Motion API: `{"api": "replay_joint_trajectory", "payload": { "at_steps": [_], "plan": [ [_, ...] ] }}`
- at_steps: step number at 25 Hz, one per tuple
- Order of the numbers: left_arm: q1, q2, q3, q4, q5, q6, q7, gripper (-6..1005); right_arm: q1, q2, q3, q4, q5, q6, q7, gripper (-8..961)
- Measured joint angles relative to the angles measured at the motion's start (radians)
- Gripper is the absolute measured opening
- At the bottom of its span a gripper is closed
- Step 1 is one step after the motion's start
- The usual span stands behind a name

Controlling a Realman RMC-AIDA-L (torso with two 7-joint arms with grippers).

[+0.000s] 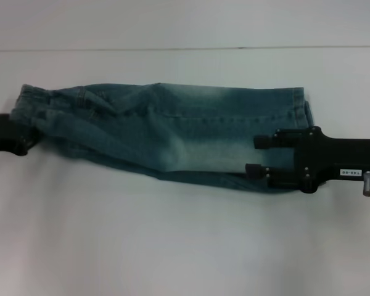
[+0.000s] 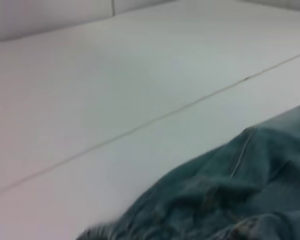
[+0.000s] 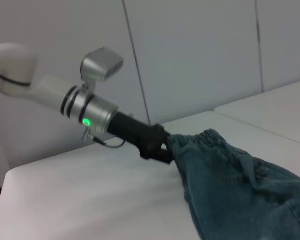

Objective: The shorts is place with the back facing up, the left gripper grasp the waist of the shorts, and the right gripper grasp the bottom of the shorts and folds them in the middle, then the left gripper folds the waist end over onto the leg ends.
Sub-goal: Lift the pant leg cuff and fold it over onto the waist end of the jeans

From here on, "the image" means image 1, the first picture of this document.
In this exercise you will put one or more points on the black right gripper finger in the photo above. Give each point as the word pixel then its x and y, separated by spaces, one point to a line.
pixel 277 141
pixel 280 177

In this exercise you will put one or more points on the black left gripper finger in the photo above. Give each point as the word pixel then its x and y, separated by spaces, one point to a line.
pixel 26 143

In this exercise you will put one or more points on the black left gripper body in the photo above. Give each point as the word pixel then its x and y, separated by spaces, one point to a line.
pixel 1 132

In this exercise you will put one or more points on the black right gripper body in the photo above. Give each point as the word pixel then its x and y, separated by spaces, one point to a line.
pixel 336 160

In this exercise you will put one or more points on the blue denim shorts basketball print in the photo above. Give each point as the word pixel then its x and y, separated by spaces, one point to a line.
pixel 160 135

